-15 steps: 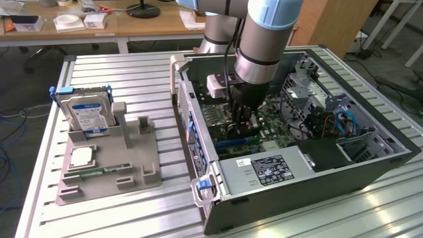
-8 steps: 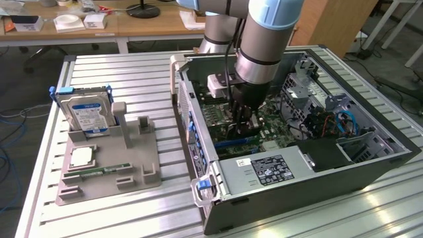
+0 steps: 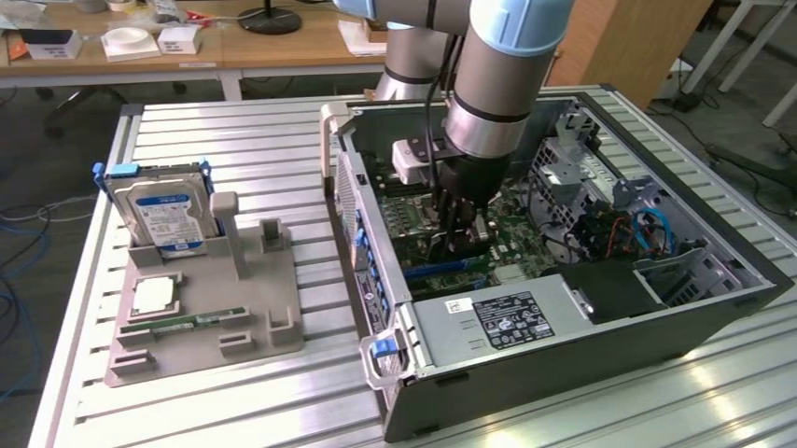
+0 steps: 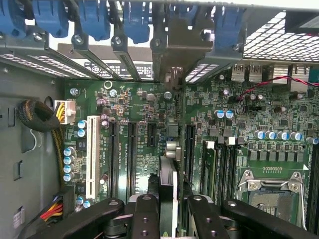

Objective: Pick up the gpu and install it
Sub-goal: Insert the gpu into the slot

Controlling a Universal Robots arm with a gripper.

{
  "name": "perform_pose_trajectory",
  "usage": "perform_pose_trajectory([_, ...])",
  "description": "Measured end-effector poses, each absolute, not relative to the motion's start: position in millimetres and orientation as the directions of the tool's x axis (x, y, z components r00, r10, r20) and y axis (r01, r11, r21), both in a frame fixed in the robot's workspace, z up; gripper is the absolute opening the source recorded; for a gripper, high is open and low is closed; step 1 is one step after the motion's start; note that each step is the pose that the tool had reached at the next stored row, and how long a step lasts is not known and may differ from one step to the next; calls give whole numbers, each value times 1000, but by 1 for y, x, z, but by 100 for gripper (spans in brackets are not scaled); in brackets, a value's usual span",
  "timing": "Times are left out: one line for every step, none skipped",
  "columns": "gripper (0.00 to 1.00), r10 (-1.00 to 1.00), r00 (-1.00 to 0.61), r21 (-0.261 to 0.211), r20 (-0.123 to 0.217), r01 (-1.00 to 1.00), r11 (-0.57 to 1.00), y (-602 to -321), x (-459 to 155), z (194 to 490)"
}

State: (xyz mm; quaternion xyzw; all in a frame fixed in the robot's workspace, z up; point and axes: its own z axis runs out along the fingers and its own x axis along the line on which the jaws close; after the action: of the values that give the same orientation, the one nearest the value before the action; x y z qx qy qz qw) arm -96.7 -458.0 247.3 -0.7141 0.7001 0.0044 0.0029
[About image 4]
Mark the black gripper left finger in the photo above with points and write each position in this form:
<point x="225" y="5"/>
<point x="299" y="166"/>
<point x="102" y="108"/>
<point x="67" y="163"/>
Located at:
<point x="144" y="219"/>

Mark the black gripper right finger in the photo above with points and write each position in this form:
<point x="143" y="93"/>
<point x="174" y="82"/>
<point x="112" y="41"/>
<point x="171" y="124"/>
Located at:
<point x="204" y="219"/>

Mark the black RAM slot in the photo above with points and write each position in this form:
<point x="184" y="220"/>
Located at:
<point x="231" y="169"/>
<point x="220" y="169"/>

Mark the CPU socket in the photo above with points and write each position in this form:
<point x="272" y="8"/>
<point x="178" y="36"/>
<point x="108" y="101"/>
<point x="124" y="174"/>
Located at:
<point x="269" y="201"/>

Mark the white expansion slot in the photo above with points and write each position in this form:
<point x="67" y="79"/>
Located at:
<point x="92" y="154"/>

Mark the short black expansion slot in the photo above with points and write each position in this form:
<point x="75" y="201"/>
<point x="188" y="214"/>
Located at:
<point x="152" y="134"/>

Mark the metal locking lever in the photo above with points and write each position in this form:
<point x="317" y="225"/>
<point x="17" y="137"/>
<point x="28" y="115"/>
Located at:
<point x="302" y="199"/>

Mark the green motherboard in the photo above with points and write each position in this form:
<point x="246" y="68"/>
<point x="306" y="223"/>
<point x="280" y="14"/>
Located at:
<point x="139" y="104"/>

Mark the white power connector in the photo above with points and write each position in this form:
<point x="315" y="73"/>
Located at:
<point x="67" y="109"/>

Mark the metal USB port block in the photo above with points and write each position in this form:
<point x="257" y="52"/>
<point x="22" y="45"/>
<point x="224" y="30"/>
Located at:
<point x="245" y="72"/>

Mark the blue slot latch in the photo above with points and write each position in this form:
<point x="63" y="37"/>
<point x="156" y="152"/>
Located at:
<point x="229" y="27"/>
<point x="184" y="11"/>
<point x="96" y="20"/>
<point x="137" y="22"/>
<point x="51" y="17"/>

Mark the open black PC case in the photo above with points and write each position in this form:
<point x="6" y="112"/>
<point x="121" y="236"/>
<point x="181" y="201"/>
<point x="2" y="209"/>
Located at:
<point x="15" y="44"/>

